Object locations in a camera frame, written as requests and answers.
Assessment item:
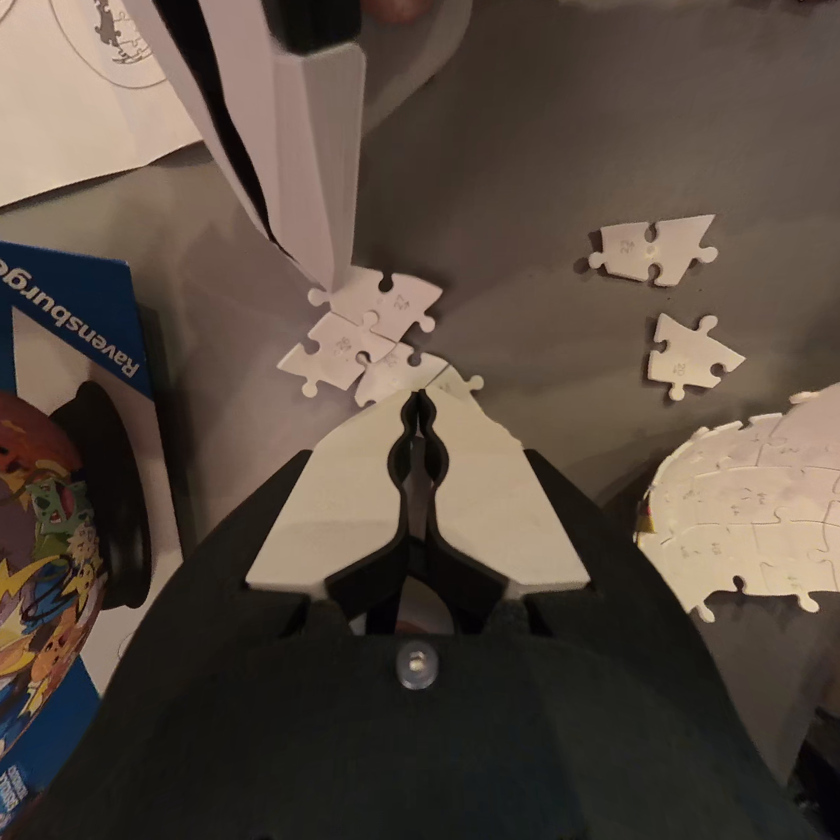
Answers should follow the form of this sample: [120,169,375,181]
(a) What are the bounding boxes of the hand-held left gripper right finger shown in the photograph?
[422,386,592,599]

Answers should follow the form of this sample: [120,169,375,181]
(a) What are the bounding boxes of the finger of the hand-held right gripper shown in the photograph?
[125,0,324,291]
[215,0,366,294]

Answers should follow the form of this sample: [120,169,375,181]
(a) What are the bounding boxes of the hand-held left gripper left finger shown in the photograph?
[246,388,421,599]

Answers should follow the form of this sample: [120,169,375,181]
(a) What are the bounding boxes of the joined white puzzle piece strip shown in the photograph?
[277,265,485,409]

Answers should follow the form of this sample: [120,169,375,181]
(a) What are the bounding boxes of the single white puzzle piece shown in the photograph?
[647,313,746,402]

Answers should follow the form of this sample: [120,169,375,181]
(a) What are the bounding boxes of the blue puzzle ball box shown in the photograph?
[0,241,185,840]

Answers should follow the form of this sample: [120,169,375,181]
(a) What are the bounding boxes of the half-built white puzzle ball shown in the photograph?
[633,382,840,623]

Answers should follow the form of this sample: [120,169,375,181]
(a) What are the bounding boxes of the joined pair white puzzle pieces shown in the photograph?
[588,214,719,288]

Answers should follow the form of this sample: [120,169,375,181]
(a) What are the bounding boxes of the person's right hand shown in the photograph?
[364,0,432,25]

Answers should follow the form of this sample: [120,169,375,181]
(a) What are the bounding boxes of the white instruction sheet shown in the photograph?
[0,0,205,210]

